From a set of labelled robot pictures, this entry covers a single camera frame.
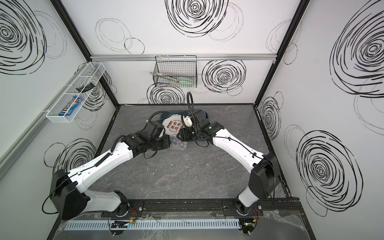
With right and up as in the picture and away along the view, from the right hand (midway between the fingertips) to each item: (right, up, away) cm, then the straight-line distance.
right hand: (177, 136), depth 77 cm
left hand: (-2, -3, +2) cm, 4 cm away
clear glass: (-2, -5, +7) cm, 9 cm away
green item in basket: (+5, +30, +10) cm, 32 cm away
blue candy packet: (-51, +15, -5) cm, 53 cm away
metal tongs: (-5, +33, +9) cm, 35 cm away
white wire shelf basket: (-55, +37, +15) cm, 68 cm away
